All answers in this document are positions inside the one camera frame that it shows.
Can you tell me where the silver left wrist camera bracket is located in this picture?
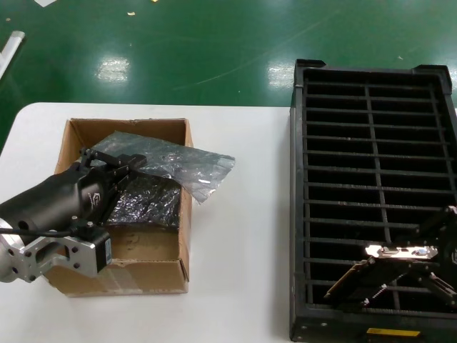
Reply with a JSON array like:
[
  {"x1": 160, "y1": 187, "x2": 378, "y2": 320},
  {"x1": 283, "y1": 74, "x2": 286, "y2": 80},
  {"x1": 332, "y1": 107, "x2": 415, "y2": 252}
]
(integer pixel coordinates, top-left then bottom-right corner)
[{"x1": 5, "y1": 221, "x2": 113, "y2": 285}]

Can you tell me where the black slotted plastic container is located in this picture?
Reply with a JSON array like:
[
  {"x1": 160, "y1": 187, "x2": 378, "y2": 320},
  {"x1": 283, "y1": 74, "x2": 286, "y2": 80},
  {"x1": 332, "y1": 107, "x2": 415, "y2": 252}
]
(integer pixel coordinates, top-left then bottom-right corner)
[{"x1": 288, "y1": 59, "x2": 457, "y2": 342}]

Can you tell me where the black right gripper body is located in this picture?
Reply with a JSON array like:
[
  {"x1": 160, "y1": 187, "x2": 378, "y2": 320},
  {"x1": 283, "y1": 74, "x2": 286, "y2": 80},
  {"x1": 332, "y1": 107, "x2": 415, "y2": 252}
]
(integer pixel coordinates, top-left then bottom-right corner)
[{"x1": 441, "y1": 214, "x2": 457, "y2": 268}]

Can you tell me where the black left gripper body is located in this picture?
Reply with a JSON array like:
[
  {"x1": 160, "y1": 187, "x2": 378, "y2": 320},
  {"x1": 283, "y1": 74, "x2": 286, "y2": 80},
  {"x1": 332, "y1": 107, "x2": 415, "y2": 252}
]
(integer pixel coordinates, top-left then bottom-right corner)
[{"x1": 0, "y1": 162, "x2": 124, "y2": 234}]

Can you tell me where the graphics card with metal bracket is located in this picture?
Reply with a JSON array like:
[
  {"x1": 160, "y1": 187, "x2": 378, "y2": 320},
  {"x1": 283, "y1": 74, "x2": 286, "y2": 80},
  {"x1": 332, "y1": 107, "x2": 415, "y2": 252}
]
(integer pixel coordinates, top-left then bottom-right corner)
[{"x1": 323, "y1": 244, "x2": 446, "y2": 310}]

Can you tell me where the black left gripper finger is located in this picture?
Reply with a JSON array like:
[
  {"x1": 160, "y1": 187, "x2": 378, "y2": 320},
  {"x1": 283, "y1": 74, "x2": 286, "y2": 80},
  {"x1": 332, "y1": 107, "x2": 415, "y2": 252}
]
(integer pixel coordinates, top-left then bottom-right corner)
[
  {"x1": 79, "y1": 146, "x2": 148, "y2": 173},
  {"x1": 101, "y1": 170, "x2": 134, "y2": 226}
]

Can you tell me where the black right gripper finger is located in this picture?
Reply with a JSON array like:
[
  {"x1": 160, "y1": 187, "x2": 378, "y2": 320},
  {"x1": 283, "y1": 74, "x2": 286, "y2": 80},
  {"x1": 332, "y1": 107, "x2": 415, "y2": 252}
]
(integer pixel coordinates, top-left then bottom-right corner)
[
  {"x1": 403, "y1": 266, "x2": 457, "y2": 312},
  {"x1": 415, "y1": 205, "x2": 457, "y2": 239}
]

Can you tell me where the graphics card in shiny bag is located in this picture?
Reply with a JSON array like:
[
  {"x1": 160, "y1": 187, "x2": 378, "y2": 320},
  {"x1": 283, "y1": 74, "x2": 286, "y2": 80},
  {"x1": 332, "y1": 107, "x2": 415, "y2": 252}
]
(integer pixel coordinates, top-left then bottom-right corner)
[{"x1": 104, "y1": 174, "x2": 181, "y2": 232}]

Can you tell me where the white pipe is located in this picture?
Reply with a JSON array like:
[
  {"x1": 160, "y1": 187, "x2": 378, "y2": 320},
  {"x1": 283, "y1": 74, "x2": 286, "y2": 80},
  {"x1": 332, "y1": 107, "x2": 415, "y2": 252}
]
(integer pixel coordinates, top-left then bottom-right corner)
[{"x1": 0, "y1": 31, "x2": 26, "y2": 80}]

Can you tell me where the brown cardboard box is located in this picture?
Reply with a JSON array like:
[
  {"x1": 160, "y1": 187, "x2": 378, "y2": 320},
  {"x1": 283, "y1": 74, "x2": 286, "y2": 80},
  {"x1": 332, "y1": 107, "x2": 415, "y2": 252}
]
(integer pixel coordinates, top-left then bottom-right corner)
[{"x1": 45, "y1": 117, "x2": 196, "y2": 296}]

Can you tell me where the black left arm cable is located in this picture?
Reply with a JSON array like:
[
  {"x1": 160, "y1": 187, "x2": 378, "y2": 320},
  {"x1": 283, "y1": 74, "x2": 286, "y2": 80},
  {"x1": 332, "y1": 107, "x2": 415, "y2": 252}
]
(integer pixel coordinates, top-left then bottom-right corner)
[{"x1": 0, "y1": 217, "x2": 79, "y2": 239}]

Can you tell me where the grey transparent antistatic bag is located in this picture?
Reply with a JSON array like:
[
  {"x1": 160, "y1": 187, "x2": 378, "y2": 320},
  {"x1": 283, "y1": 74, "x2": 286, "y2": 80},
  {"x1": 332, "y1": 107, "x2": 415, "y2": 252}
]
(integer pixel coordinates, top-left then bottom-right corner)
[{"x1": 91, "y1": 130, "x2": 237, "y2": 206}]

